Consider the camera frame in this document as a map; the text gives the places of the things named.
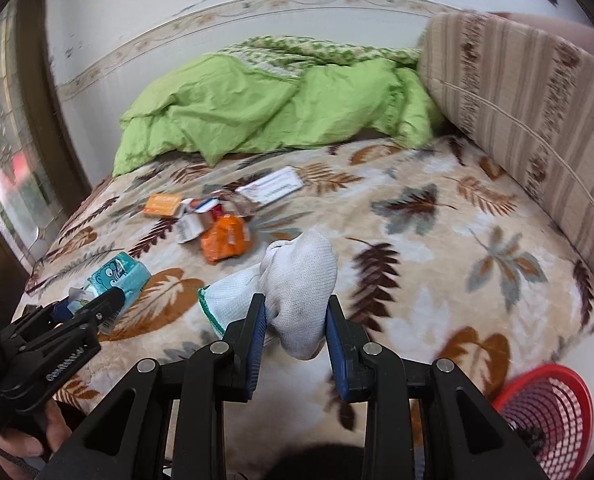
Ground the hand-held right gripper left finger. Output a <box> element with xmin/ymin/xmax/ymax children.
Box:
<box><xmin>42</xmin><ymin>294</ymin><xmax>268</xmax><ymax>480</ymax></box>

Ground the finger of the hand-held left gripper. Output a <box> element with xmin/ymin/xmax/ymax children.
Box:
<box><xmin>0</xmin><ymin>299</ymin><xmax>76</xmax><ymax>356</ymax></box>
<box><xmin>0</xmin><ymin>287</ymin><xmax>127</xmax><ymax>412</ymax></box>

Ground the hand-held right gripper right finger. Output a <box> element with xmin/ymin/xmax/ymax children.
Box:
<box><xmin>326</xmin><ymin>295</ymin><xmax>550</xmax><ymax>480</ymax></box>

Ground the teal tissue pack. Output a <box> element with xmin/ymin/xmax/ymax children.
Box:
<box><xmin>84</xmin><ymin>251</ymin><xmax>152</xmax><ymax>321</ymax></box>

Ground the white knit work glove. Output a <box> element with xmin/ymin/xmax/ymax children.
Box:
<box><xmin>198</xmin><ymin>229</ymin><xmax>339</xmax><ymax>361</ymax></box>

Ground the orange medicine box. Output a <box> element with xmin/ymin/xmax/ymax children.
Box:
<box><xmin>144</xmin><ymin>194</ymin><xmax>183</xmax><ymax>218</ymax></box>

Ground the red plastic mesh basket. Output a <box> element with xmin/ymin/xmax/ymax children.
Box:
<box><xmin>492</xmin><ymin>364</ymin><xmax>594</xmax><ymax>480</ymax></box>

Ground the person's left hand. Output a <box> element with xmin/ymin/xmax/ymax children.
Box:
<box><xmin>0</xmin><ymin>401</ymin><xmax>74</xmax><ymax>463</ymax></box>

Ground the orange snack packet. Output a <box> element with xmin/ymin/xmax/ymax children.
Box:
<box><xmin>200</xmin><ymin>214</ymin><xmax>250</xmax><ymax>265</ymax></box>

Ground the leaf printed blanket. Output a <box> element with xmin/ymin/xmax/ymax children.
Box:
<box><xmin>24</xmin><ymin>135</ymin><xmax>594</xmax><ymax>480</ymax></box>

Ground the white barcode carton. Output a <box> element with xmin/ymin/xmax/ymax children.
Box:
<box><xmin>176</xmin><ymin>212</ymin><xmax>215</xmax><ymax>245</ymax></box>

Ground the clear crumpled plastic wrapper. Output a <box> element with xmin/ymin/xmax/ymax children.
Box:
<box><xmin>217</xmin><ymin>190</ymin><xmax>255</xmax><ymax>223</ymax></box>

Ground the red white small packet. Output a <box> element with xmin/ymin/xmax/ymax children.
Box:
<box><xmin>184</xmin><ymin>197</ymin><xmax>228</xmax><ymax>218</ymax></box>

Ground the white medicine box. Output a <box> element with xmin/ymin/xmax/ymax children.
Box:
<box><xmin>236</xmin><ymin>166</ymin><xmax>304</xmax><ymax>206</ymax></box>

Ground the black crumpled object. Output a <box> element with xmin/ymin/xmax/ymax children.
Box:
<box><xmin>514</xmin><ymin>422</ymin><xmax>548</xmax><ymax>455</ymax></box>

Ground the green duvet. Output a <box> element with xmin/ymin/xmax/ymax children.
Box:
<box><xmin>113</xmin><ymin>35</ymin><xmax>448</xmax><ymax>178</ymax></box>

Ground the striped beige cushion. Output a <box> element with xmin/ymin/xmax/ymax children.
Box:
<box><xmin>417</xmin><ymin>12</ymin><xmax>594</xmax><ymax>306</ymax></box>

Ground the reddish brown cushion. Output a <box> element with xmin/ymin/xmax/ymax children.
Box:
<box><xmin>497</xmin><ymin>10</ymin><xmax>594</xmax><ymax>68</ymax></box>

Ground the black braided cord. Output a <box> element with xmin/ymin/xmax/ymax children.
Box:
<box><xmin>0</xmin><ymin>447</ymin><xmax>40</xmax><ymax>480</ymax></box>

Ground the brown wooden window frame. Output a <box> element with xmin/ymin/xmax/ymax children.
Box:
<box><xmin>14</xmin><ymin>0</ymin><xmax>113</xmax><ymax>201</ymax></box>

